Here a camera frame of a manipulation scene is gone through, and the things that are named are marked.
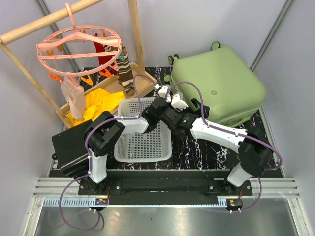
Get green hard-shell suitcase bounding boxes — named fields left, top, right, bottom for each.
left=164, top=41, right=266, bottom=127

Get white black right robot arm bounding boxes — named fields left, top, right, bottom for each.
left=157, top=97, right=273, bottom=195

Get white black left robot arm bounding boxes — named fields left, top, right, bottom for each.
left=84, top=97, right=172, bottom=195

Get white plastic mesh basket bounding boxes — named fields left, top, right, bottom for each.
left=113, top=97, right=172, bottom=163

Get wooden clothes rack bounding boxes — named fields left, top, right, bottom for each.
left=0, top=0, right=156, bottom=128

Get brown striped sock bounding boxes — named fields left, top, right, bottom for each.
left=116, top=46, right=135, bottom=95

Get teal clothespin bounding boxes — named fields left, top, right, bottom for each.
left=118, top=53, right=125, bottom=61

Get yellow shorts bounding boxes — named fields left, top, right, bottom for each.
left=67, top=88, right=125, bottom=126

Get orange clothespin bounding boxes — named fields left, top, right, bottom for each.
left=81, top=75, right=94, bottom=86

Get red garment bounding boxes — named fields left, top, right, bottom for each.
left=92, top=34, right=116, bottom=72

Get pale pink garment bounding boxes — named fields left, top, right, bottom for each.
left=61, top=77, right=86, bottom=120

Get black box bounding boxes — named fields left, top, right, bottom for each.
left=52, top=120, right=97, bottom=178

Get pink round clip hanger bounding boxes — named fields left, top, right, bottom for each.
left=36, top=3, right=122, bottom=82

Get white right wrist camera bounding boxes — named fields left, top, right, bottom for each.
left=165, top=92, right=188, bottom=111

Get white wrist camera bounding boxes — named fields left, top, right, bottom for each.
left=154, top=84, right=171, bottom=103
left=165, top=92, right=188, bottom=111

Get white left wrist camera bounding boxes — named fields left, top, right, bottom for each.
left=154, top=84, right=171, bottom=103

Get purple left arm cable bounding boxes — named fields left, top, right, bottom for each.
left=59, top=73, right=159, bottom=231

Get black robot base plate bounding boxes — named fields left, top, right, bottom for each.
left=48, top=168, right=276, bottom=207

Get aluminium frame rail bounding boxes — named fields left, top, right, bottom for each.
left=23, top=171, right=315, bottom=236

